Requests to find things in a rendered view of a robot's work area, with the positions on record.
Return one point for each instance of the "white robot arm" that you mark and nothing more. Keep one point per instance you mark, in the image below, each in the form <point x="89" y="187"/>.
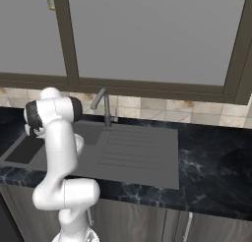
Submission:
<point x="59" y="144"/>

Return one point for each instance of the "grey sink faucet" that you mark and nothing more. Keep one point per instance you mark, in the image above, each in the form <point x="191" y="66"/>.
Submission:
<point x="106" y="108"/>

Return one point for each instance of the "grey sink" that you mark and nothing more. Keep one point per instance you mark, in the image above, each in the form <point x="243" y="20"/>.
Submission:
<point x="138" y="154"/>

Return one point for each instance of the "wide grey panel cabinet door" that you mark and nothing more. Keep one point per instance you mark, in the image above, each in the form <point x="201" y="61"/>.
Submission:
<point x="154" y="32"/>

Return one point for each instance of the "grey wood base cabinet door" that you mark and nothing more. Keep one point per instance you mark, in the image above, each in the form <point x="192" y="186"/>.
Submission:
<point x="131" y="223"/>
<point x="223" y="229"/>
<point x="26" y="213"/>

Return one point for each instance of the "grey faucet lever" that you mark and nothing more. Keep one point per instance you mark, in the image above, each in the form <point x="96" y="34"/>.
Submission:
<point x="115" y="116"/>

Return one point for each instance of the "black appliance front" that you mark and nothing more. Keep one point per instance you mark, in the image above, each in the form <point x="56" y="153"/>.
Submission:
<point x="6" y="224"/>

